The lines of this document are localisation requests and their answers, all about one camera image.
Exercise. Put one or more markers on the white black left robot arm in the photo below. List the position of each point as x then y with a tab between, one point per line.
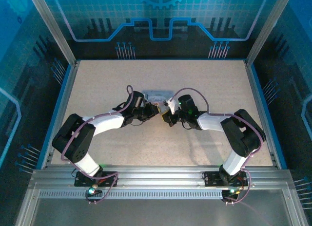
107	123

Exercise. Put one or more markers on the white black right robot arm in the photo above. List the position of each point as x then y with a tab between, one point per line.
212	121

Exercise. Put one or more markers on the right base status light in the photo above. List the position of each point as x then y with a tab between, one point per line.
232	191

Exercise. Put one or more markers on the base status light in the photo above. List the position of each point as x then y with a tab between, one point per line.
91	191
232	191

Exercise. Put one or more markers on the left base status light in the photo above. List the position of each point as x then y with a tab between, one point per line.
91	191

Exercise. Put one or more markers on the grey metal front plate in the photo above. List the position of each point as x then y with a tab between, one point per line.
158	212

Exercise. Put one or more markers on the aluminium mounting rail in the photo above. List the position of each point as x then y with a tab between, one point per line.
158	175

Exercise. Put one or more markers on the aluminium side rail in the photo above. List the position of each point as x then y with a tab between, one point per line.
67	97
257	97

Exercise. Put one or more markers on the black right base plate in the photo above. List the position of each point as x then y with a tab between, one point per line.
212	178

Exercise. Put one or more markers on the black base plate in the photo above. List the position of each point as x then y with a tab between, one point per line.
212	178
108	177

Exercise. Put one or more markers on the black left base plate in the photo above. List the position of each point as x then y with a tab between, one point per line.
108	177

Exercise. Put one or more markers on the aluminium frame post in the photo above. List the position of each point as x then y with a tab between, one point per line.
52	26
268	26

